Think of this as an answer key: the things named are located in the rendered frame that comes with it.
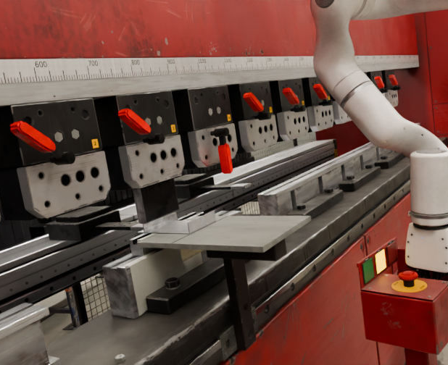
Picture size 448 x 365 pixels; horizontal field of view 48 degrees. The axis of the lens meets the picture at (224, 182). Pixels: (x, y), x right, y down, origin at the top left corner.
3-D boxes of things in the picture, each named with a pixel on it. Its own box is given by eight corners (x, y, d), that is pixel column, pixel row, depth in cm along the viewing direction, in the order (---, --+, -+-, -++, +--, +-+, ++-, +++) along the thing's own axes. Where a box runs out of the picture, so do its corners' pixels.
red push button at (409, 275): (415, 292, 105) (413, 277, 104) (396, 290, 107) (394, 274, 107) (422, 286, 107) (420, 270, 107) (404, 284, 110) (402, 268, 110)
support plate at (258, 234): (263, 253, 76) (262, 246, 76) (138, 247, 91) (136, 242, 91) (311, 220, 91) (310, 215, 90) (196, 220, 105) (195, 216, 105)
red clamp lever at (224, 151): (231, 174, 105) (224, 127, 103) (215, 174, 107) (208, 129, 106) (235, 172, 106) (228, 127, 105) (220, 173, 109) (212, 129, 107)
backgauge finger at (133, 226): (133, 242, 97) (128, 218, 96) (48, 240, 111) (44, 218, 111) (172, 225, 106) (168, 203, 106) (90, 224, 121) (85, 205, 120)
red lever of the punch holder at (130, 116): (130, 105, 81) (166, 136, 88) (112, 108, 84) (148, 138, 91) (127, 114, 80) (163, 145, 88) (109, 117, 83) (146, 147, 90)
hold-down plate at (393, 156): (388, 169, 198) (387, 161, 197) (375, 169, 201) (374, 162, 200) (407, 156, 222) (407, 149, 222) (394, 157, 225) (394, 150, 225)
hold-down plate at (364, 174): (354, 191, 165) (354, 182, 165) (339, 192, 168) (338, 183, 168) (380, 174, 190) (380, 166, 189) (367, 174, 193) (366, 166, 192)
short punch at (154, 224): (148, 234, 94) (139, 185, 93) (140, 234, 95) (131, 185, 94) (180, 219, 102) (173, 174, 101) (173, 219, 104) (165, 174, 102)
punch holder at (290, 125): (287, 140, 136) (279, 80, 133) (260, 143, 140) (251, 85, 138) (309, 134, 148) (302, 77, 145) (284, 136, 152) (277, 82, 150)
